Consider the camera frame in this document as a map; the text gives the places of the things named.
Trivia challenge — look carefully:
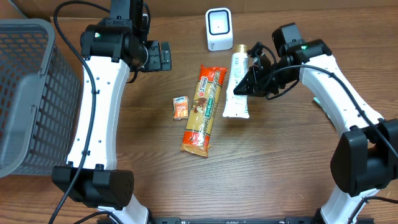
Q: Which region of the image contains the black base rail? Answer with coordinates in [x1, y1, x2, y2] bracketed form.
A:
[149, 216, 376, 224]

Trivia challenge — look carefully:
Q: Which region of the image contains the orange small snack box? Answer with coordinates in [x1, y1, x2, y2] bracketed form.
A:
[173, 96, 189, 120]

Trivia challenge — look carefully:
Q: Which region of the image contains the white cosmetic tube gold cap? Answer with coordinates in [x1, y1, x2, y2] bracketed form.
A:
[223, 44, 249, 119]

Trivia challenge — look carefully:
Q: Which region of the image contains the white barcode scanner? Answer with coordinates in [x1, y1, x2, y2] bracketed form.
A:
[205, 7, 233, 51]

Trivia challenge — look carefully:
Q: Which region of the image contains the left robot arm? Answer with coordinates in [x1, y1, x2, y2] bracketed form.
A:
[52, 0, 172, 224]

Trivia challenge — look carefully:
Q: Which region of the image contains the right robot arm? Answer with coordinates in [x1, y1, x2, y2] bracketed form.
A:
[234, 23, 397, 223]

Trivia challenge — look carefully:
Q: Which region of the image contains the orange spaghetti pack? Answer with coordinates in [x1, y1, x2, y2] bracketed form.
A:
[180, 65, 228, 157]

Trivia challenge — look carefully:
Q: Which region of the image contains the teal snack packet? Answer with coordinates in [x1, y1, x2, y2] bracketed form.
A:
[313, 97, 326, 113]

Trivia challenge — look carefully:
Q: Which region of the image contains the grey plastic mesh basket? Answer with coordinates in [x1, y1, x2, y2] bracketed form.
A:
[1, 19, 81, 177]

